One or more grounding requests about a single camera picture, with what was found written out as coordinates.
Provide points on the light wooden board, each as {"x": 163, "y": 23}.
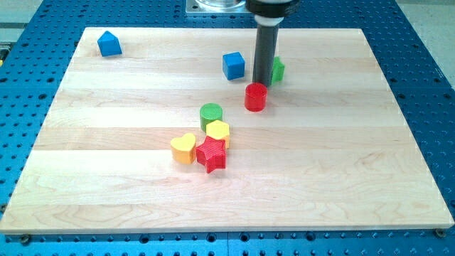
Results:
{"x": 330, "y": 151}

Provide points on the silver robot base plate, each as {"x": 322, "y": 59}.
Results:
{"x": 218, "y": 7}

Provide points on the red star block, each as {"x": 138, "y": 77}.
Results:
{"x": 211, "y": 154}

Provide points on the green star block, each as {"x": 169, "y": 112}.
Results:
{"x": 278, "y": 69}

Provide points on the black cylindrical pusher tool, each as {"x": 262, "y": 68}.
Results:
{"x": 268, "y": 14}

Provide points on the yellow heart block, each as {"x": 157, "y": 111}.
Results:
{"x": 184, "y": 148}

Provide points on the blue cube block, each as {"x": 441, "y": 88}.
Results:
{"x": 233, "y": 66}

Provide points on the yellow hexagon block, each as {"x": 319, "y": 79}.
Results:
{"x": 219, "y": 130}

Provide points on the blue pentagon block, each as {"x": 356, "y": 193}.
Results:
{"x": 109, "y": 44}

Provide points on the blue perforated metal table plate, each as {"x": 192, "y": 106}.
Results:
{"x": 410, "y": 40}

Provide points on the red cylinder block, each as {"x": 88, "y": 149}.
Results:
{"x": 255, "y": 97}

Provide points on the green cylinder block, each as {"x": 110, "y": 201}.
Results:
{"x": 210, "y": 112}

